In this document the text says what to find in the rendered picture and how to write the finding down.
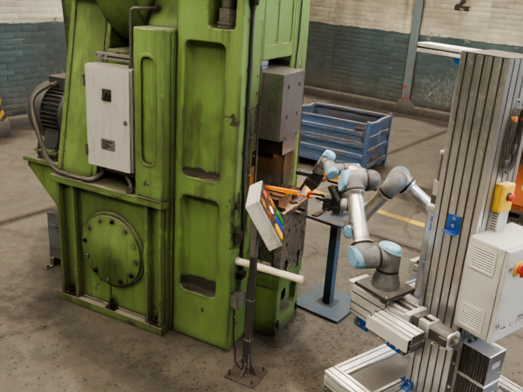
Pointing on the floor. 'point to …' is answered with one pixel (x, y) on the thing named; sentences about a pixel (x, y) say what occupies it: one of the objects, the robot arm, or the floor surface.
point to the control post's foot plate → (256, 373)
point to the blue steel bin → (345, 134)
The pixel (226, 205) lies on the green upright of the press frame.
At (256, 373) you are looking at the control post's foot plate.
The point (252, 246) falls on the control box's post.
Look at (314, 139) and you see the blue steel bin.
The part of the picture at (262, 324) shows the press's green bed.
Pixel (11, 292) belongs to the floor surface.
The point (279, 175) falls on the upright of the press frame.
